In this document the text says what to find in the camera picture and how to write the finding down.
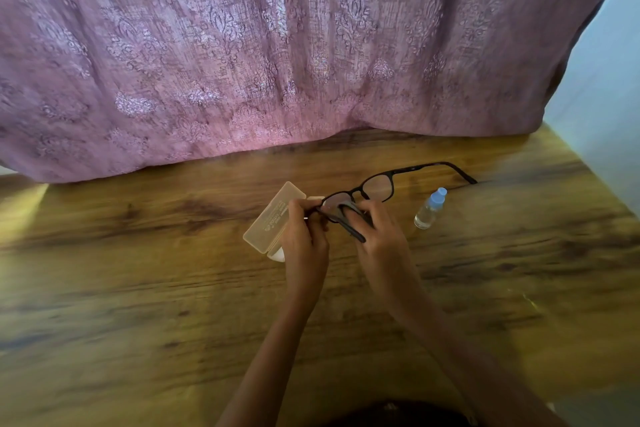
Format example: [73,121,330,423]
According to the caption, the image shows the person's right hand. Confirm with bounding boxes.
[342,200,426,315]

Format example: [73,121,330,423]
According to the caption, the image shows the person's left hand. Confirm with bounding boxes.
[281,198,331,311]

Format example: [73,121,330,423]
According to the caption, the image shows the dark grey cleaning cloth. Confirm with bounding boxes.
[326,201,373,244]

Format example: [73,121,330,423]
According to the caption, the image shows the black-framed eyeglasses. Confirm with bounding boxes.
[304,161,478,244]

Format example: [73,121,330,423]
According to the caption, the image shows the person's left forearm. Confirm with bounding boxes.
[216,299,317,427]

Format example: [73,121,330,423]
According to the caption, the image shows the person's right forearm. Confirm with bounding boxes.
[389,289,571,427]

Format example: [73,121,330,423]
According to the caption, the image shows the translucent beige glasses case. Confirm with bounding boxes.
[242,181,326,263]

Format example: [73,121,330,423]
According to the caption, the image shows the small clear spray bottle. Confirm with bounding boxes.
[413,187,448,231]

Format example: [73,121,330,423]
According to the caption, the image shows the pink patterned curtain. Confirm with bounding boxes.
[0,0,640,184]

